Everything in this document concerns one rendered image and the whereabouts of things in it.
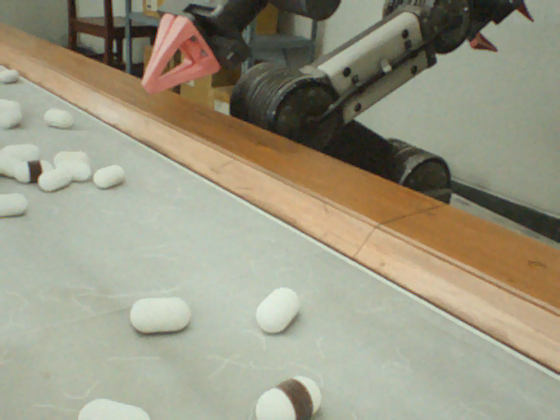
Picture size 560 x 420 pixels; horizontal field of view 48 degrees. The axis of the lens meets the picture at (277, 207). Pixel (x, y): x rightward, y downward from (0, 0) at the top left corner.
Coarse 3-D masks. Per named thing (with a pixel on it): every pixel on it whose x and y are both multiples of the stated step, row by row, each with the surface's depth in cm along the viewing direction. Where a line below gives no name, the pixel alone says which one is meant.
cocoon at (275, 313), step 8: (280, 288) 39; (272, 296) 38; (280, 296) 38; (288, 296) 39; (296, 296) 39; (264, 304) 38; (272, 304) 37; (280, 304) 38; (288, 304) 38; (296, 304) 39; (264, 312) 37; (272, 312) 37; (280, 312) 37; (288, 312) 38; (296, 312) 39; (264, 320) 37; (272, 320) 37; (280, 320) 37; (288, 320) 38; (264, 328) 37; (272, 328) 37; (280, 328) 37
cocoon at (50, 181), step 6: (60, 168) 57; (42, 174) 55; (48, 174) 55; (54, 174) 56; (60, 174) 56; (66, 174) 56; (42, 180) 55; (48, 180) 55; (54, 180) 55; (60, 180) 56; (66, 180) 56; (42, 186) 55; (48, 186) 55; (54, 186) 55; (60, 186) 56
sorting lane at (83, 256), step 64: (0, 128) 72; (64, 128) 74; (0, 192) 55; (64, 192) 56; (128, 192) 57; (192, 192) 59; (0, 256) 44; (64, 256) 45; (128, 256) 46; (192, 256) 47; (256, 256) 47; (320, 256) 48; (0, 320) 37; (64, 320) 38; (128, 320) 38; (192, 320) 39; (256, 320) 39; (320, 320) 40; (384, 320) 40; (448, 320) 41; (0, 384) 32; (64, 384) 32; (128, 384) 33; (192, 384) 33; (256, 384) 34; (320, 384) 34; (384, 384) 34; (448, 384) 35; (512, 384) 35
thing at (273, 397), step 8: (296, 376) 31; (304, 376) 31; (304, 384) 31; (312, 384) 31; (264, 392) 30; (272, 392) 30; (280, 392) 30; (312, 392) 31; (320, 392) 31; (264, 400) 30; (272, 400) 30; (280, 400) 30; (288, 400) 30; (312, 400) 30; (320, 400) 31; (256, 408) 30; (264, 408) 30; (272, 408) 29; (280, 408) 29; (288, 408) 29; (264, 416) 29; (272, 416) 29; (280, 416) 29; (288, 416) 29
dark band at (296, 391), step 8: (280, 384) 31; (288, 384) 30; (296, 384) 31; (288, 392) 30; (296, 392) 30; (304, 392) 30; (296, 400) 30; (304, 400) 30; (296, 408) 30; (304, 408) 30; (312, 408) 30; (296, 416) 30; (304, 416) 30
